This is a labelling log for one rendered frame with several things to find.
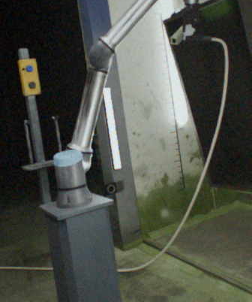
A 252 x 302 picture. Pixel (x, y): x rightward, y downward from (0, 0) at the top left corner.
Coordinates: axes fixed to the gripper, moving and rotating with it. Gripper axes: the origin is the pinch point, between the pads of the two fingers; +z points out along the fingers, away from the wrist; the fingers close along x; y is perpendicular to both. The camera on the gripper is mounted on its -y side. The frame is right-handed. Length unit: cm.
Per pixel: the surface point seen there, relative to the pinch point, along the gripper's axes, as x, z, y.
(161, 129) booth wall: 38, 92, -22
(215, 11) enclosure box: 44.5, -5.2, 10.5
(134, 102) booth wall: 30, 66, -43
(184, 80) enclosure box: 15.5, 35.1, -1.4
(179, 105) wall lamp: 54, 75, -11
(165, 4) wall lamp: 87, 3, -36
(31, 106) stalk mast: -16, 58, -107
